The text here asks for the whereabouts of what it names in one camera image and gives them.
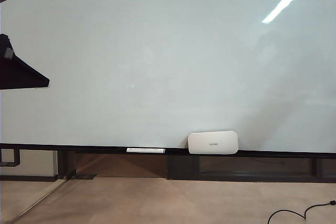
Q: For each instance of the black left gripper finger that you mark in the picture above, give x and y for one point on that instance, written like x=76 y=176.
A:
x=15 y=74

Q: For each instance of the black stand foot plate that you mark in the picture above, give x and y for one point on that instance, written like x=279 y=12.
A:
x=86 y=176

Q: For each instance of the white capped marker pen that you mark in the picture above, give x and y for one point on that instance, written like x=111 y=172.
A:
x=145 y=150

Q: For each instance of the black low frame panel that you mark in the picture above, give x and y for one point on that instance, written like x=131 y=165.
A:
x=236 y=174

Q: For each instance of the black whiteboard stand leg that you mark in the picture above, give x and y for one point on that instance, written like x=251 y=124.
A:
x=65 y=165

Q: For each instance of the large glass whiteboard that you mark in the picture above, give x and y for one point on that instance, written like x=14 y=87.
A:
x=131 y=51

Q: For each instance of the white whiteboard eraser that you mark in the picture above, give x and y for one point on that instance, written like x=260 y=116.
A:
x=212 y=142

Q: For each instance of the dark wall baseboard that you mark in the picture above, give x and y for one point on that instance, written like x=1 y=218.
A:
x=29 y=178

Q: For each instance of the black wall pipe bracket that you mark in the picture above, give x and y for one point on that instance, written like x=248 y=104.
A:
x=17 y=158

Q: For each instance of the black whiteboard tray ledge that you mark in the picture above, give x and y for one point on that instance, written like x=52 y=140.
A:
x=78 y=148

